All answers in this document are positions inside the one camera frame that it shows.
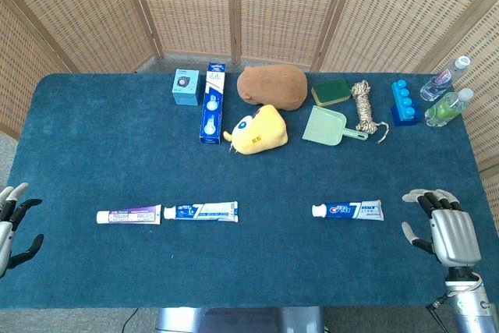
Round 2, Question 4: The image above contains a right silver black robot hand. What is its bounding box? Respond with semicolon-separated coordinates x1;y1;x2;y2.
401;188;483;271

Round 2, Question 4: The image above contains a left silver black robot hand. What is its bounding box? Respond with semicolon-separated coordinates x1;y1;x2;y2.
0;182;45;280

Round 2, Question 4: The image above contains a dark blue Crest toothpaste tube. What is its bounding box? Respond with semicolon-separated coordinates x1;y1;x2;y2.
311;200;385;221

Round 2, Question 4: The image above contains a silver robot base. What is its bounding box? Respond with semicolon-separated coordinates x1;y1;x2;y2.
155;306;325;333

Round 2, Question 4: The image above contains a purple toothpaste tube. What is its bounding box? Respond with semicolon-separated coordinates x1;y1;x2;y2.
96;204;163;225

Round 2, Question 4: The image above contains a slim blue white toothpaste tube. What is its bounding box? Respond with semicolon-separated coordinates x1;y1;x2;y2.
163;200;239;224

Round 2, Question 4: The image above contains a blue and white cardboard box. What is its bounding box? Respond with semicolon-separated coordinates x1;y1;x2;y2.
199;62;228;145

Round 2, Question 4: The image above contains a bottle with green liquid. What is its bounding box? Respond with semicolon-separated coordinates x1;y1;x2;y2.
424;87;476;128

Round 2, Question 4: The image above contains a blue toy building block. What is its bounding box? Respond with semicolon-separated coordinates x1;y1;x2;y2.
391;80;423;127

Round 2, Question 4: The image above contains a clear water bottle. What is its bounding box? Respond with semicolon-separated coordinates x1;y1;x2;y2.
419;55;472;102

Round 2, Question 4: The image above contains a woven bamboo screen panel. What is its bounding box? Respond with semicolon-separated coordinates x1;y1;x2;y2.
232;0;354;69
0;0;165;75
0;0;81;143
124;0;239;64
313;0;499;75
419;0;499;232

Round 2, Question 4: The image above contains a light green plastic dustpan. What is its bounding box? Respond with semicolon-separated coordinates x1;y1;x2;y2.
302;105;369;148

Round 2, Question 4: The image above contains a green yellow sponge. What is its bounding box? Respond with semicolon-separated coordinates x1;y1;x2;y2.
310;78;351;107

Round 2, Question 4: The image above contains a dark blue table mat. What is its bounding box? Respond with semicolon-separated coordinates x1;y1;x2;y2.
0;73;494;310

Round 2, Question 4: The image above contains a yellow plush toy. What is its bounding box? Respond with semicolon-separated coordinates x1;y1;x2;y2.
222;104;289;156

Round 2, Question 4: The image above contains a small light blue box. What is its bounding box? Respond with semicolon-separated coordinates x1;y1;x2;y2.
172;68;201;106

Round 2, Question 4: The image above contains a brown plush toy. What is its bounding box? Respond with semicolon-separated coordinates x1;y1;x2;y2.
236;63;309;111

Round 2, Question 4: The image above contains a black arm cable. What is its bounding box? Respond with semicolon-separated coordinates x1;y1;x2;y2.
426;292;453;333

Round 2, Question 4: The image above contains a black floor cable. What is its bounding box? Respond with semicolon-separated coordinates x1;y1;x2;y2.
122;307;140;333

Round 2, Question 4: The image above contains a beige rope bundle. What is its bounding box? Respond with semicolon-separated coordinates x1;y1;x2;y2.
350;80;391;144

